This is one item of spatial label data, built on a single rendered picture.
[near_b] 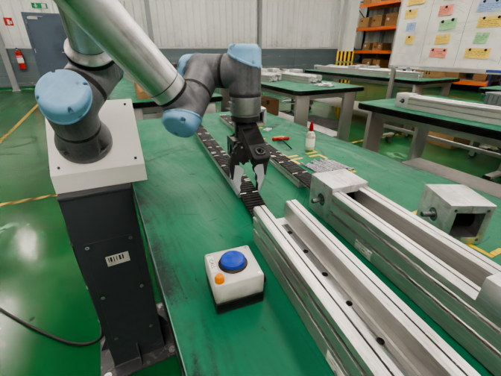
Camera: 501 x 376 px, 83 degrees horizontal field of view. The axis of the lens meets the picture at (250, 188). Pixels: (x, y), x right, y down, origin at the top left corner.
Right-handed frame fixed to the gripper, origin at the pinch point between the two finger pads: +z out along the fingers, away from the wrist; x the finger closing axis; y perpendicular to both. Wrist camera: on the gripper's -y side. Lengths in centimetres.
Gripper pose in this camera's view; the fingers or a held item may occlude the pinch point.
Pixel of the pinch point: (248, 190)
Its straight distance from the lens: 75.9
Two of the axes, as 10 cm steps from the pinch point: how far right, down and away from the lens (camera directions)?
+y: -3.4, -4.2, 8.4
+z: 0.0, 9.0, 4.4
